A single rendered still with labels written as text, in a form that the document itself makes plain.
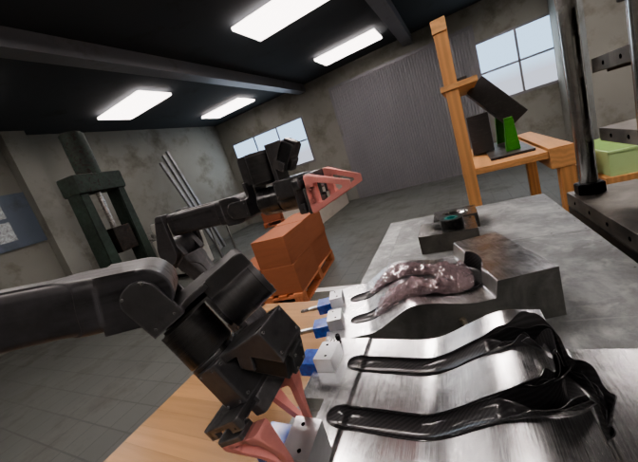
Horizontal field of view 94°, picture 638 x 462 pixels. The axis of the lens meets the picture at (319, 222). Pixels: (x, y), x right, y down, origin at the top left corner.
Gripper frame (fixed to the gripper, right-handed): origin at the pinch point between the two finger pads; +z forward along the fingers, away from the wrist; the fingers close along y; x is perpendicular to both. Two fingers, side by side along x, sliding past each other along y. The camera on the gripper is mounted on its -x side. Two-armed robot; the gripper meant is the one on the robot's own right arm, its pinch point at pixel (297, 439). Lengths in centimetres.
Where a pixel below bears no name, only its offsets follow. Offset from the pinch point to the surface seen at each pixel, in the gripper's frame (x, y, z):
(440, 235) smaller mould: -7, 85, 19
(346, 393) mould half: 2.1, 12.1, 6.2
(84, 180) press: 357, 251, -251
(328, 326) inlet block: 14.2, 33.2, 5.0
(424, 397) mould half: -8.5, 12.8, 11.7
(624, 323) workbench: -34, 39, 34
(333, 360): 4.5, 17.5, 3.5
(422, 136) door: 36, 705, 32
